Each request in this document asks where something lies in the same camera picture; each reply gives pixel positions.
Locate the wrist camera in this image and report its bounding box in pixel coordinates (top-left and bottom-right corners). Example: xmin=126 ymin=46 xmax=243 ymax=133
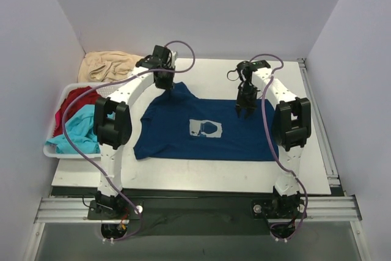
xmin=226 ymin=60 xmax=271 ymax=82
xmin=136 ymin=45 xmax=175 ymax=70

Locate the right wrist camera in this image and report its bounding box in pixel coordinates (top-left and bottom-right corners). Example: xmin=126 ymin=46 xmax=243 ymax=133
xmin=226 ymin=60 xmax=271 ymax=82

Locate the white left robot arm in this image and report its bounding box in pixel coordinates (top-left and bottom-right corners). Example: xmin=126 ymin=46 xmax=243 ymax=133
xmin=93 ymin=65 xmax=175 ymax=219

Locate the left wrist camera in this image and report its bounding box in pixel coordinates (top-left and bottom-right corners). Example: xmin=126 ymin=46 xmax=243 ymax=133
xmin=136 ymin=45 xmax=175 ymax=70

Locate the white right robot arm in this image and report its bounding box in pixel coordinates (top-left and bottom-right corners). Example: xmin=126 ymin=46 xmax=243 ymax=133
xmin=235 ymin=61 xmax=312 ymax=217

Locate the aluminium frame rail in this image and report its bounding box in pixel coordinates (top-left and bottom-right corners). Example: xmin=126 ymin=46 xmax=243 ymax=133
xmin=34 ymin=196 xmax=362 ymax=224

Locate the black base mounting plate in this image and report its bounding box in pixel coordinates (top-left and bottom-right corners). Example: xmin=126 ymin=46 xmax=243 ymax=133
xmin=82 ymin=191 xmax=309 ymax=241

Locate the beige t-shirt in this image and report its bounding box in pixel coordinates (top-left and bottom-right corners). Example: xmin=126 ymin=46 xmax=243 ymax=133
xmin=77 ymin=51 xmax=142 ymax=83

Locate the red t-shirt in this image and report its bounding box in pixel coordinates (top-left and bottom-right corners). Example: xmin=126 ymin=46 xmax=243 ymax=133
xmin=52 ymin=86 xmax=102 ymax=136

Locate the turquoise t-shirt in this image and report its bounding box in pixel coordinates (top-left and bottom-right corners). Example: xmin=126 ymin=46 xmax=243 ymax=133
xmin=45 ymin=105 xmax=100 ymax=155

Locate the right side aluminium rail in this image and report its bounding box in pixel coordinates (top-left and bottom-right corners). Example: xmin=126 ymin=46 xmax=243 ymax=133
xmin=298 ymin=59 xmax=346 ymax=196

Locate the navy blue mickey t-shirt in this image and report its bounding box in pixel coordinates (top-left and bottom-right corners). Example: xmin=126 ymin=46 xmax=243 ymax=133
xmin=134 ymin=83 xmax=274 ymax=161

